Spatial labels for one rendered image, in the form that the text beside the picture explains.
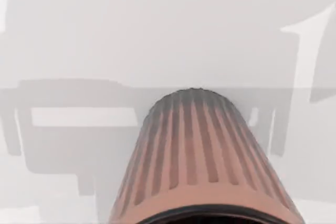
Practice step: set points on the ribbed terracotta plant pot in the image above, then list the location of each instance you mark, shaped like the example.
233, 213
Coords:
194, 155

